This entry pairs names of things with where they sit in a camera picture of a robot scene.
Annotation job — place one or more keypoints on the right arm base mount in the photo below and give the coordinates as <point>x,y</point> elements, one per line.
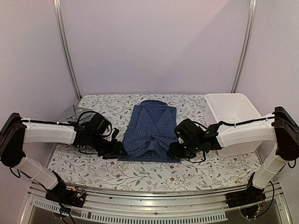
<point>244,197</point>

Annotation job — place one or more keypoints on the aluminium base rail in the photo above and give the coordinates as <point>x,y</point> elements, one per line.
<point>106,206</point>

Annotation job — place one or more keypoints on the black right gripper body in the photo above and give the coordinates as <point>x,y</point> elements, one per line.
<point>189,151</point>

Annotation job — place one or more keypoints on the grey folded shirt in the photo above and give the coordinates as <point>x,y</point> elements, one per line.
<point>73,112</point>

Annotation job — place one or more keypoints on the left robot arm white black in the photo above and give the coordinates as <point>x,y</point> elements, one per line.
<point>18,131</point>

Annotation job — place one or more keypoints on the white plastic basket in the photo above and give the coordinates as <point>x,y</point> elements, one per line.
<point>231,108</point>

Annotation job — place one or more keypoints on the aluminium frame post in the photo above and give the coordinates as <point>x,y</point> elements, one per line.
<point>245,45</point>
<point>65,47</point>

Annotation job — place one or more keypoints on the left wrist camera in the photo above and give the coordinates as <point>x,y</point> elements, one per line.
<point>98,125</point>

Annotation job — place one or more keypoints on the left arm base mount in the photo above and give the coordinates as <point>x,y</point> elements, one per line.
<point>73,197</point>

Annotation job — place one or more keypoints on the floral white tablecloth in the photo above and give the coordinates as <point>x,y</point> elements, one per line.
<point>210,171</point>

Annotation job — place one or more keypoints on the left aluminium frame post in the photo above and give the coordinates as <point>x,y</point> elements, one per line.
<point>65,47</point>

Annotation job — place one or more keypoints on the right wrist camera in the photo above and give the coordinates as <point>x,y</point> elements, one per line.
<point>187,130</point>

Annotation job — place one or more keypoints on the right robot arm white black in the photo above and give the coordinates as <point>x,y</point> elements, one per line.
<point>277,126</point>

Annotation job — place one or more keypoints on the right aluminium frame post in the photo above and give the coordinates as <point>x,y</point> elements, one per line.
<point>245,45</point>

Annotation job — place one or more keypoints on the blue checked long sleeve shirt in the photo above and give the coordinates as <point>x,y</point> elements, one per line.
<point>150,133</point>

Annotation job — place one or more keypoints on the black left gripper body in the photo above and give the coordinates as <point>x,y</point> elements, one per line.
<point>106,150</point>

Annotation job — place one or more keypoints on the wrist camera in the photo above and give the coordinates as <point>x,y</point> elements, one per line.
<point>98,125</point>
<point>187,130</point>

